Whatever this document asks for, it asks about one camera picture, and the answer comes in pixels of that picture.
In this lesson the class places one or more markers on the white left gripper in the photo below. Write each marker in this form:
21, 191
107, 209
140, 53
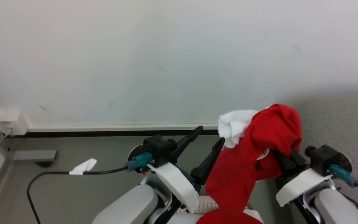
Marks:
176, 184

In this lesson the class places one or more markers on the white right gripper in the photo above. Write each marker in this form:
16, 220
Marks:
301, 184

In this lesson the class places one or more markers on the red garment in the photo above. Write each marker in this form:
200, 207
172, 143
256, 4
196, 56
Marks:
253, 161

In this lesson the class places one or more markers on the white garment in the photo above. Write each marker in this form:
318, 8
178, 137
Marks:
235, 127

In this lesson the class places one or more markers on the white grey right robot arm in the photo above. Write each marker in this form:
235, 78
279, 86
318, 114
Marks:
337, 207

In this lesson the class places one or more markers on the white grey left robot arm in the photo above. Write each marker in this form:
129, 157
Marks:
129, 205

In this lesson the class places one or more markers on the white perforated laundry basket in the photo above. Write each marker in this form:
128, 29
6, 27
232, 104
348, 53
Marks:
208, 204

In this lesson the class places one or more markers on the grey fabric sofa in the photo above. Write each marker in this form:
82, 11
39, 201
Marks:
340, 130

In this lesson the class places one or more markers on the white tape tag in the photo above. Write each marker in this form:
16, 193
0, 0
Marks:
83, 167

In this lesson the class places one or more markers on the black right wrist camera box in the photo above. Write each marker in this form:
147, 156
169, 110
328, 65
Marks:
325, 158

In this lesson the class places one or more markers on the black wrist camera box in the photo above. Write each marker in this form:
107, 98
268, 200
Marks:
325, 158
159, 150

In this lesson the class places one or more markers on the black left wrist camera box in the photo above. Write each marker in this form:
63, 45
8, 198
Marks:
159, 150

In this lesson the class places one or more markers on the white wall socket box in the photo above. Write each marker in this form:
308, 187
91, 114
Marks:
11, 122

